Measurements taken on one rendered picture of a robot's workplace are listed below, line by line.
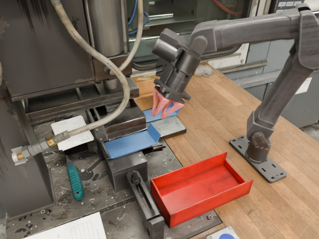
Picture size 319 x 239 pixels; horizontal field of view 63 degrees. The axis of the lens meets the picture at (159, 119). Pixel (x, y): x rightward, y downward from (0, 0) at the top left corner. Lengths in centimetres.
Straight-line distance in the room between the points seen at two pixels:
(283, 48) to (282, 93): 113
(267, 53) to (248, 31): 113
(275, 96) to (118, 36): 42
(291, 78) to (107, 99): 45
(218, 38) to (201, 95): 53
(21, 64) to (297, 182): 77
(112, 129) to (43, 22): 25
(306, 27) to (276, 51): 119
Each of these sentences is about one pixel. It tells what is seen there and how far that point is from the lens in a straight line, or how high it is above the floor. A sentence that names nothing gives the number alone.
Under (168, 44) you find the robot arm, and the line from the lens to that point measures 70.
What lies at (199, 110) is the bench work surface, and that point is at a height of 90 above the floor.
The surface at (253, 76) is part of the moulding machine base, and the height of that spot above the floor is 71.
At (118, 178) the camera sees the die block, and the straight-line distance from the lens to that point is 73.
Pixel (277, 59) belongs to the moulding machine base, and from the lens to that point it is 186.
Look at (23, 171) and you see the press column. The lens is 69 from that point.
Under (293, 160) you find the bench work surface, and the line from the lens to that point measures 94.
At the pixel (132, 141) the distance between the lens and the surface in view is 77.
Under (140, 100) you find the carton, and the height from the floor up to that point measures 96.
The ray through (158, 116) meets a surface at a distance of 97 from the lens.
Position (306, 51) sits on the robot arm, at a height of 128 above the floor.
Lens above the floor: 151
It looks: 38 degrees down
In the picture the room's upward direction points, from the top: straight up
